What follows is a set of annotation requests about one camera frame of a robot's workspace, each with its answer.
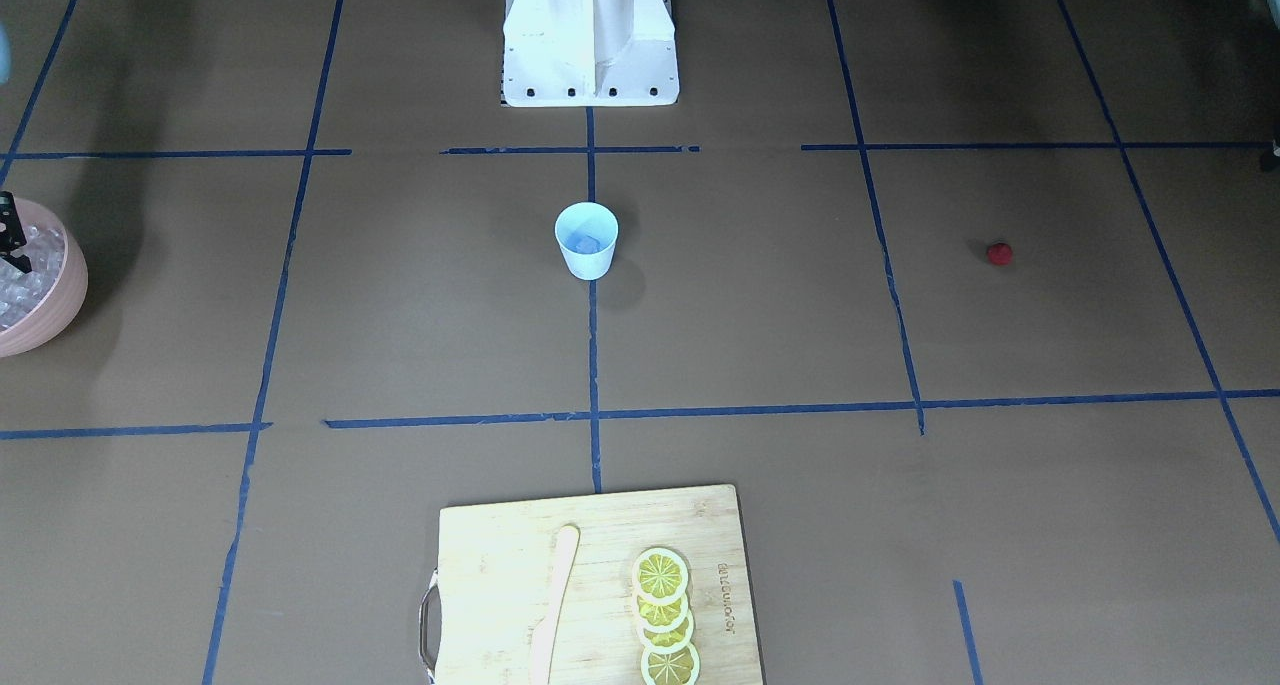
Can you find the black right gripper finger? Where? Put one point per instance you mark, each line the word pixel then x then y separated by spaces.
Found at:
pixel 13 235

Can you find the clear ice cubes pile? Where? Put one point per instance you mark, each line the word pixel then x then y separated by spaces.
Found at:
pixel 22 291

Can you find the light blue cup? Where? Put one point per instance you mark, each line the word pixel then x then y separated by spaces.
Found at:
pixel 586 234

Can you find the pink bowl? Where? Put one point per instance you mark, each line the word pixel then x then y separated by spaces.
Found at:
pixel 54 312

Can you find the yellow plastic knife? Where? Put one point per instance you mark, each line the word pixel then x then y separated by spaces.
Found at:
pixel 544 634

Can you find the lemon slice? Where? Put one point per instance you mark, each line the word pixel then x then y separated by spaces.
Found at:
pixel 678 667
pixel 661 618
pixel 660 576
pixel 670 641

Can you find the wooden cutting board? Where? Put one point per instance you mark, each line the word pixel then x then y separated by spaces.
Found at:
pixel 493 576

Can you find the red strawberry on table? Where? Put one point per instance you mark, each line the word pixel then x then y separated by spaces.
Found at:
pixel 1000 254

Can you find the white camera post with base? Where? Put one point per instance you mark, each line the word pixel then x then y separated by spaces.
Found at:
pixel 589 53

